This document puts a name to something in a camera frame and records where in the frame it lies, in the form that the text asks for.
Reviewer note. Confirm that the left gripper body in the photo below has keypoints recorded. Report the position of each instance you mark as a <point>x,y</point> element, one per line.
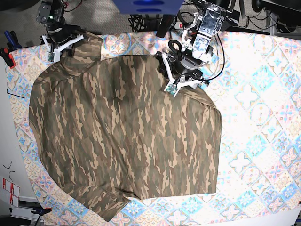
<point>180,70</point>

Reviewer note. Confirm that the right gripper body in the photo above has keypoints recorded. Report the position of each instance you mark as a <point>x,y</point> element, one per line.
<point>59,34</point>

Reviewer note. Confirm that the camouflage T-shirt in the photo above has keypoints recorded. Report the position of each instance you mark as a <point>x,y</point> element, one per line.
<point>106,130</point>

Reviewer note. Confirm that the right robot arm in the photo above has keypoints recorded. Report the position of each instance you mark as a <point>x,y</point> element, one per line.
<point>51,15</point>

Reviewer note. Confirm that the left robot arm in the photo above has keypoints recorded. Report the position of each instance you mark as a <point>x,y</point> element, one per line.
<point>196,37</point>

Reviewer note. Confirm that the white power strip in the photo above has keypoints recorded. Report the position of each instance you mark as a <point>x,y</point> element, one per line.
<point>178,26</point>

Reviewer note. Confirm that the black red-tipped clamp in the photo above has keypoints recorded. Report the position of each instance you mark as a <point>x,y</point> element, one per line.
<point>8,58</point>

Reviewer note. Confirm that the red white label sticker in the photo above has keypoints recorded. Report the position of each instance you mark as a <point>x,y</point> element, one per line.
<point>9,192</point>

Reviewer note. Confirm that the black clamp bottom left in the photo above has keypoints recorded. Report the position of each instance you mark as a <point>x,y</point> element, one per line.
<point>40,211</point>

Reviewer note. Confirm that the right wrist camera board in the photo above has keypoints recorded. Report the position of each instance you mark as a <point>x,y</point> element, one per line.
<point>53,57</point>

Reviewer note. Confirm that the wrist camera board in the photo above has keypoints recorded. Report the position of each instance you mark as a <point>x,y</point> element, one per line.
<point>53,57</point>
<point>171,89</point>

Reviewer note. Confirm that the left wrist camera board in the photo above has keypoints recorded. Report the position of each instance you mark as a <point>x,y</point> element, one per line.
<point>171,89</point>

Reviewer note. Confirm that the blue handled clamp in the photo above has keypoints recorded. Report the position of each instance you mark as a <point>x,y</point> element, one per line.
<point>11,41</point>

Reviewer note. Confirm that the black post under mount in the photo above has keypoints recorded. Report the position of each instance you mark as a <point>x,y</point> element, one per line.
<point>165,25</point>

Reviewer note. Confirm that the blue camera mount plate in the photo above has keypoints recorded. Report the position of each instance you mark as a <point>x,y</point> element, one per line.
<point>170,7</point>

